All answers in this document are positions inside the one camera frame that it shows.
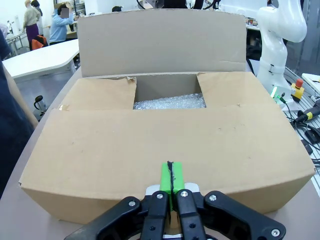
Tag green plug cable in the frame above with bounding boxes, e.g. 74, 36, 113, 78
279, 96, 299, 119

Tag brown cardboard box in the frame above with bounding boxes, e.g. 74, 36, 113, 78
18, 12, 316, 225

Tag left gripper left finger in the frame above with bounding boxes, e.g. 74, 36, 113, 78
63, 161, 173, 240

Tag yellow emergency stop button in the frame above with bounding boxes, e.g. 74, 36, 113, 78
289, 78, 305, 102

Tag white paper pad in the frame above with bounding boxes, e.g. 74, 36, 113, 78
301, 72, 320, 89

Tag person in dark clothes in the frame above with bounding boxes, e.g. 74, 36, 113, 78
0, 29, 38, 198

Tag person light blue shirt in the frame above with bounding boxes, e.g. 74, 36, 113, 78
48, 6, 76, 46

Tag person beige top purple skirt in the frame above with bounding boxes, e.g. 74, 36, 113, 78
23, 0, 42, 51

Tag clear bubble wrap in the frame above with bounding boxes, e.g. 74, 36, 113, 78
132, 92, 207, 110

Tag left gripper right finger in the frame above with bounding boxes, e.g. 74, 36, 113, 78
171, 161, 287, 240

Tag black steel kettle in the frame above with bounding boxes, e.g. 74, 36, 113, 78
33, 95, 48, 117

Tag white curved table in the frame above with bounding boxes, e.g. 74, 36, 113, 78
2, 38, 81, 80

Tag orange black chair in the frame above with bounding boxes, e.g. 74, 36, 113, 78
31, 34, 49, 51

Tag person right forearm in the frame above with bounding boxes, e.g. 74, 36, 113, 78
1, 59, 39, 126

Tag black cable yellow label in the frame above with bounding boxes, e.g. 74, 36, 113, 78
292, 104, 320, 125

